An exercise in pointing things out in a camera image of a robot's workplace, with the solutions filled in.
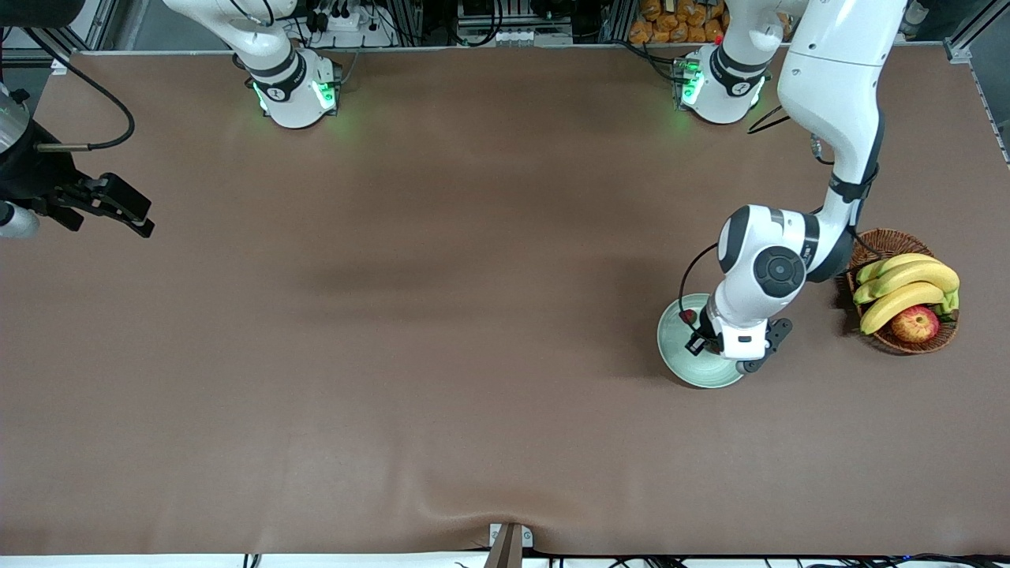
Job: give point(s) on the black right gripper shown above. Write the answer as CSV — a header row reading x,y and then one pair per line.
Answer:
x,y
33,175

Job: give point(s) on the black control box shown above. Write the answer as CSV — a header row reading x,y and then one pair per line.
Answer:
x,y
513,9

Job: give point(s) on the brown wicker basket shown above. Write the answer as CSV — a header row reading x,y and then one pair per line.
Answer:
x,y
892,241

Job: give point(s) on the yellow banana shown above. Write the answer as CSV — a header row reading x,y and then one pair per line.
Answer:
x,y
862,294
899,301
923,276
866,274
907,259

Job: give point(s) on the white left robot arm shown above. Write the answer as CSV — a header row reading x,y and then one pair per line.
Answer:
x,y
836,63

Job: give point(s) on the brown upright pole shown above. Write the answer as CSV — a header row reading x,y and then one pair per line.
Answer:
x,y
506,552

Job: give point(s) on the metal clamp bracket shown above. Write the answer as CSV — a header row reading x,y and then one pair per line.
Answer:
x,y
527,536

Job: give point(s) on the red strawberry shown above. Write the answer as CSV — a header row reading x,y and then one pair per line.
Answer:
x,y
688,316

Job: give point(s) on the white power strip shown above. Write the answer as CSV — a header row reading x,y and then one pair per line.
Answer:
x,y
355,24

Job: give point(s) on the mint green round plate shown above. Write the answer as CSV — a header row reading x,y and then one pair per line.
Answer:
x,y
671,351

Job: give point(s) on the brown table mat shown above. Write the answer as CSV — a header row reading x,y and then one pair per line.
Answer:
x,y
394,410

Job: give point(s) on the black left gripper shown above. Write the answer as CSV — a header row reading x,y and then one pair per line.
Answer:
x,y
699,337

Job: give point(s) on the red yellow apple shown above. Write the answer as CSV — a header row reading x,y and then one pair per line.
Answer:
x,y
915,325

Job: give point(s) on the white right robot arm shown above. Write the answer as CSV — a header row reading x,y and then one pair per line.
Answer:
x,y
296,95

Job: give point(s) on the aluminium frame strut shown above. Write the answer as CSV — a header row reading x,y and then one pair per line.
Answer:
x,y
60,63
959,49

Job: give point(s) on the bag of orange bread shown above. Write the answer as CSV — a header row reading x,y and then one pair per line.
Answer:
x,y
671,24

